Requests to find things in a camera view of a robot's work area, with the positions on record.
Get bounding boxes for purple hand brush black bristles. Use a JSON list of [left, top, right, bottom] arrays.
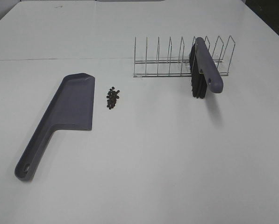
[[189, 37, 223, 98]]

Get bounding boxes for pile of coffee beans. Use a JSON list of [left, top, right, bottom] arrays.
[[106, 87, 120, 110]]

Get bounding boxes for metal wire dish rack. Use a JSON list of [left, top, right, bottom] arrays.
[[133, 36, 236, 77]]

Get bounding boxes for purple plastic dustpan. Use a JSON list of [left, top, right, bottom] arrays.
[[14, 73, 95, 181]]

